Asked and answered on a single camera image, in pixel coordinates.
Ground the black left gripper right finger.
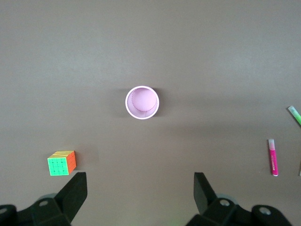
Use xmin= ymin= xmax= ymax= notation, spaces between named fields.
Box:
xmin=188 ymin=172 xmax=292 ymax=226

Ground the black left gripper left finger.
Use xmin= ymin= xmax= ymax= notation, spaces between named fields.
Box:
xmin=0 ymin=171 xmax=88 ymax=226

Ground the pink marker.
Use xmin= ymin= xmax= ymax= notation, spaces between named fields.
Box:
xmin=268 ymin=138 xmax=279 ymax=177

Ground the multicolour puzzle cube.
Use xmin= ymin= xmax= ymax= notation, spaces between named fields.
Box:
xmin=47 ymin=150 xmax=77 ymax=177

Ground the pink mesh cup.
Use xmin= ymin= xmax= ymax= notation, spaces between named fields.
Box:
xmin=125 ymin=85 xmax=160 ymax=121

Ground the green marker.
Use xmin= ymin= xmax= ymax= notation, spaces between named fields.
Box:
xmin=287 ymin=105 xmax=301 ymax=129

